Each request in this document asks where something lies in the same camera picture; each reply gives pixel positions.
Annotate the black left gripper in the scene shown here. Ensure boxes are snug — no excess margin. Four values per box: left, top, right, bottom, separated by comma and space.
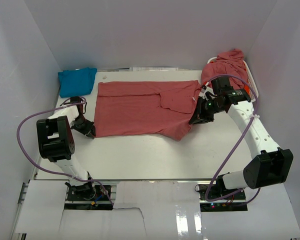
70, 115, 95, 139

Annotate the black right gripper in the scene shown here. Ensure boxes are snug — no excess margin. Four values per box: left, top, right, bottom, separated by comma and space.
188, 96, 224, 126

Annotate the pink t-shirt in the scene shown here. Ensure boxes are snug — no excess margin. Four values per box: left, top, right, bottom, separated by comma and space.
201, 48, 248, 85
94, 80, 201, 141

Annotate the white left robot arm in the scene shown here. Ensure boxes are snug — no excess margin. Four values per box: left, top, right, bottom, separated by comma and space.
36, 96, 96, 200

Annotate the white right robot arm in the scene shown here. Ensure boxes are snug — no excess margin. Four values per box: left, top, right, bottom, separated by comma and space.
188, 74, 294, 202

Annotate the folded blue t-shirt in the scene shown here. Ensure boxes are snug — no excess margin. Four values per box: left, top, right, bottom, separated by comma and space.
58, 67, 98, 98

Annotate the white plastic laundry basket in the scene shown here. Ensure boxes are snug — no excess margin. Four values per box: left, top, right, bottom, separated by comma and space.
207, 57, 259, 102

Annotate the pink t-shirt in basket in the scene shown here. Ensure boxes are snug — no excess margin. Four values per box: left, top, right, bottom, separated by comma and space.
201, 48, 248, 85

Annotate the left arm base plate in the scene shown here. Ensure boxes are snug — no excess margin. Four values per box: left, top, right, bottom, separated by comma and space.
64, 185, 117, 211

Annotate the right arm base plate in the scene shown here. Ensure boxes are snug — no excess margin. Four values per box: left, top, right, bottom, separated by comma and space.
194, 184, 248, 213

